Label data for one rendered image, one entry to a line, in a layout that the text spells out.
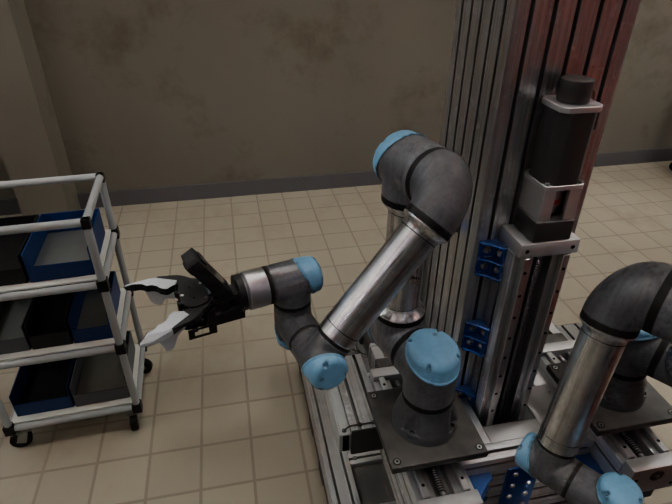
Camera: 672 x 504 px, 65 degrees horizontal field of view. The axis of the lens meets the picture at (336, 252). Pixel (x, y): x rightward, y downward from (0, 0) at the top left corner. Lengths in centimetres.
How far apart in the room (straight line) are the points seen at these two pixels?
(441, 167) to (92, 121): 337
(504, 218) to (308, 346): 51
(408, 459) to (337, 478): 71
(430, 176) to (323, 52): 308
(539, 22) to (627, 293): 49
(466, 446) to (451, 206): 59
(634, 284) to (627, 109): 431
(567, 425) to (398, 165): 57
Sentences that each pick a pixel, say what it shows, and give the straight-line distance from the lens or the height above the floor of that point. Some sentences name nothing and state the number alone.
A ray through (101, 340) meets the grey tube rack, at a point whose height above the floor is 47.
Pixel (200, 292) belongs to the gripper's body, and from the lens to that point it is 97.
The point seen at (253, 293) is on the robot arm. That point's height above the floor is 123.
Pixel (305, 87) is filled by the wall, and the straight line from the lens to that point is 398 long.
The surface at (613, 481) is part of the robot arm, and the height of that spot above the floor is 97.
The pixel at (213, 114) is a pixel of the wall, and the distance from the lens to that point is 398.
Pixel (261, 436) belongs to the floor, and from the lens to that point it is 233.
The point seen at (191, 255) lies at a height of 133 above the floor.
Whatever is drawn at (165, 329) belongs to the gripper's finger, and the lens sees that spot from 92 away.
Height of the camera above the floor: 180
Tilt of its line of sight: 32 degrees down
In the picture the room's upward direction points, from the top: straight up
